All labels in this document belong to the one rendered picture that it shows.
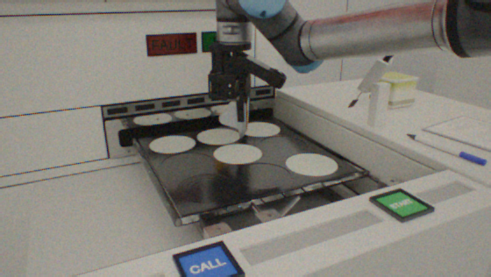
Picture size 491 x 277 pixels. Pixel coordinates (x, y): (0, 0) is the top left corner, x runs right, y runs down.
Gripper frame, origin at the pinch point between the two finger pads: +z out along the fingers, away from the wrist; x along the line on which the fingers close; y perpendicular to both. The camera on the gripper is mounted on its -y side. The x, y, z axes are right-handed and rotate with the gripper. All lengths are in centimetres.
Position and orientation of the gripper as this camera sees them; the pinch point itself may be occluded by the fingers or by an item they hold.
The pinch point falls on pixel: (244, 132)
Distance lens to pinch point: 84.7
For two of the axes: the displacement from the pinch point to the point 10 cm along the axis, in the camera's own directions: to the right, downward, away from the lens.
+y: -9.8, -0.6, 1.6
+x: -1.8, 3.6, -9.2
